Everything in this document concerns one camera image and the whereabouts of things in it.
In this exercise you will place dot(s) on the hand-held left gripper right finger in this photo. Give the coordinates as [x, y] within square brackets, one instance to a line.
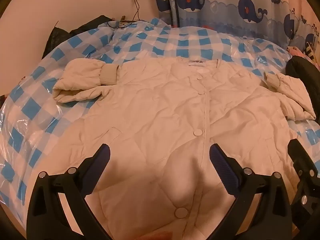
[220, 160]

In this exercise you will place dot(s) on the white quilted jacket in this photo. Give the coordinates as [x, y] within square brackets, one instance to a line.
[162, 105]

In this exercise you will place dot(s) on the pink cloth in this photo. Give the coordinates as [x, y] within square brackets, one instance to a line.
[296, 52]

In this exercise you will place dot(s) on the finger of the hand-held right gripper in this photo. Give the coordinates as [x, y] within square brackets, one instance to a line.
[298, 152]

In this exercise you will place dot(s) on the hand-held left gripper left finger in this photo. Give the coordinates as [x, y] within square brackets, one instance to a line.
[103, 155]

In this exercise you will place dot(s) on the blue checkered plastic sheet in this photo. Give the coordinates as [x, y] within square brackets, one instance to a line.
[175, 40]

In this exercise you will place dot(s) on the black garment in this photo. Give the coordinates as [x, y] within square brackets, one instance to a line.
[300, 67]

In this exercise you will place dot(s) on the whale print curtain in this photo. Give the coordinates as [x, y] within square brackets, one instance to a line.
[225, 12]

